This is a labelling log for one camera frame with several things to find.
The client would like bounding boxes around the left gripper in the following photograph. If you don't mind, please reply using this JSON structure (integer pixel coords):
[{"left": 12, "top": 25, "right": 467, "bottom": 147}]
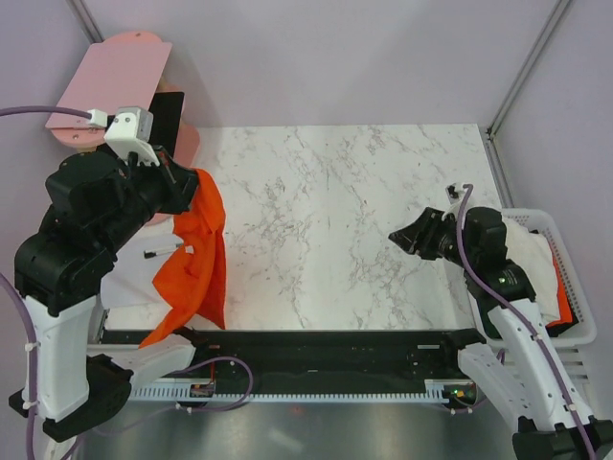
[{"left": 97, "top": 144, "right": 205, "bottom": 254}]

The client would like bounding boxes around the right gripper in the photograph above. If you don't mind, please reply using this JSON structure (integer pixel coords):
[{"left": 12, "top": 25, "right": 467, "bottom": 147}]
[{"left": 388, "top": 206, "right": 478, "bottom": 269}]

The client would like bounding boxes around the orange t shirt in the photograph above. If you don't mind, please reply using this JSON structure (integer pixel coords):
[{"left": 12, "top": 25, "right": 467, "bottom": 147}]
[{"left": 139, "top": 170, "right": 227, "bottom": 348}]

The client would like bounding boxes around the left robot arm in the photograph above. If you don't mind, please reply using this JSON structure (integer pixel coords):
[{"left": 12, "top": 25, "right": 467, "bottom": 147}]
[{"left": 10, "top": 149, "right": 211, "bottom": 442}]

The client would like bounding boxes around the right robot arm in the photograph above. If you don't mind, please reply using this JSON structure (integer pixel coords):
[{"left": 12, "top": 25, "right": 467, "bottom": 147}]
[{"left": 389, "top": 206, "right": 612, "bottom": 459}]

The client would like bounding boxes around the marker pen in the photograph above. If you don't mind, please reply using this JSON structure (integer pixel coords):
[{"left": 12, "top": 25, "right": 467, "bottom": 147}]
[{"left": 143, "top": 243, "right": 181, "bottom": 259}]

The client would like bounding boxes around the black clipboard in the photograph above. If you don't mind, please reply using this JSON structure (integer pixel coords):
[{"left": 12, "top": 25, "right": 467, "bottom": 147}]
[{"left": 149, "top": 91, "right": 185, "bottom": 156}]

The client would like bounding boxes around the pink wooden shelf stand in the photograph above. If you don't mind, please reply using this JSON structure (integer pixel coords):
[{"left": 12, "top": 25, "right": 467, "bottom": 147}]
[{"left": 52, "top": 30, "right": 201, "bottom": 226}]

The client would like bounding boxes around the dark green t shirt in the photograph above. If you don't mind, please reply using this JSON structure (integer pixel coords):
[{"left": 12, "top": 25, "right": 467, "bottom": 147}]
[{"left": 477, "top": 301, "right": 501, "bottom": 339}]

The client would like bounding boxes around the white t shirt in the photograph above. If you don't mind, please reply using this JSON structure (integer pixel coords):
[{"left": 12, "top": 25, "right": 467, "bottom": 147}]
[{"left": 502, "top": 217, "right": 560, "bottom": 324}]

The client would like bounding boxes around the white laundry basket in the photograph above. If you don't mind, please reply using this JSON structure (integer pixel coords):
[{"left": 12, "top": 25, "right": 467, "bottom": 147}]
[{"left": 493, "top": 208, "right": 597, "bottom": 349}]

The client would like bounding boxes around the white cloth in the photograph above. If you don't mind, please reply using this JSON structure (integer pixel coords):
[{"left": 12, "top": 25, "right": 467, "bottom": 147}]
[{"left": 101, "top": 234, "right": 182, "bottom": 310}]

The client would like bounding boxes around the pink clipboard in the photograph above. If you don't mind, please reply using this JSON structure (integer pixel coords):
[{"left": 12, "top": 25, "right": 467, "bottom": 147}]
[{"left": 45, "top": 41, "right": 173, "bottom": 131}]

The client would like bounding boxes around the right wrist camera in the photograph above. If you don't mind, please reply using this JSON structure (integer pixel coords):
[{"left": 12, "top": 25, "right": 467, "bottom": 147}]
[{"left": 445, "top": 182, "right": 474, "bottom": 219}]

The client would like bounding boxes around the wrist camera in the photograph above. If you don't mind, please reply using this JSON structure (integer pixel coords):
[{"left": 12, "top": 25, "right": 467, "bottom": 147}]
[
  {"left": 445, "top": 182, "right": 474, "bottom": 219},
  {"left": 87, "top": 106, "right": 160, "bottom": 166}
]

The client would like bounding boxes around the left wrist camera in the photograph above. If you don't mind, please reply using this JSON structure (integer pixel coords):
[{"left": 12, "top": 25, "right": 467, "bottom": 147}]
[{"left": 87, "top": 106, "right": 160, "bottom": 166}]

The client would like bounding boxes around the white cable duct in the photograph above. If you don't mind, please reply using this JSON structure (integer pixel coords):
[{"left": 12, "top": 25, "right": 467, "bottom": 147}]
[{"left": 129, "top": 379, "right": 448, "bottom": 403}]

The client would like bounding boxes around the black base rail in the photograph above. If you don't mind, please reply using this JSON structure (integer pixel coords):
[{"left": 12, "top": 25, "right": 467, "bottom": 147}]
[{"left": 100, "top": 329, "right": 494, "bottom": 397}]

